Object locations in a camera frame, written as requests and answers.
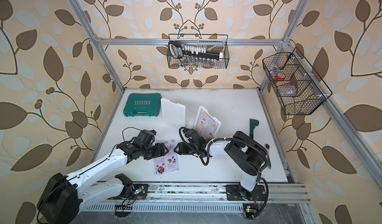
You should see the pink special menu sheet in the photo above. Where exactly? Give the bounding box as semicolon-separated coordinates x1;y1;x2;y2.
154;139;180;176

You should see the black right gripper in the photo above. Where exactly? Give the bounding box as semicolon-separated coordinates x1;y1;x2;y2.
173;141;199;154

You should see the black tool in basket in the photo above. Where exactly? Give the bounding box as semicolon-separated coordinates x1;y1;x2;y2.
168;41;225;60

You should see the green plastic tool case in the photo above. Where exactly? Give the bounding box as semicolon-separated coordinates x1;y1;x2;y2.
123;93;162;117

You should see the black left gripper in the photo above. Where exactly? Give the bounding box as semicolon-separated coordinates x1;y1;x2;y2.
140;142;170;159

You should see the red object in basket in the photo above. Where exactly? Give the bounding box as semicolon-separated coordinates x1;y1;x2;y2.
275;72;287;81

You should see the black wire basket back wall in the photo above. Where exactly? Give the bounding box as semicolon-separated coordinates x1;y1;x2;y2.
167;33;230;69

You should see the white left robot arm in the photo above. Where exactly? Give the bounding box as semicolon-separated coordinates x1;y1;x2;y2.
36;130;169;224

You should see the black wire basket wall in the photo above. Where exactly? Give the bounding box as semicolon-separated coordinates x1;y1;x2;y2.
167;33;230;69
262;48;332;115

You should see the black wire basket right wall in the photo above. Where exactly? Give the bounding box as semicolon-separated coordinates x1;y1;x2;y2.
262;48;332;115

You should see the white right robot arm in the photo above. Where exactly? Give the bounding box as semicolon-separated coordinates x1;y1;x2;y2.
174;127;269;201

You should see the green handled tool on table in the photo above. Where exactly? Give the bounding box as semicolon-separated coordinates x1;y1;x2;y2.
265;143;272;169

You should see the green T-shaped tool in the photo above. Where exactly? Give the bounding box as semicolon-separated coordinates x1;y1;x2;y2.
249;119;259;139

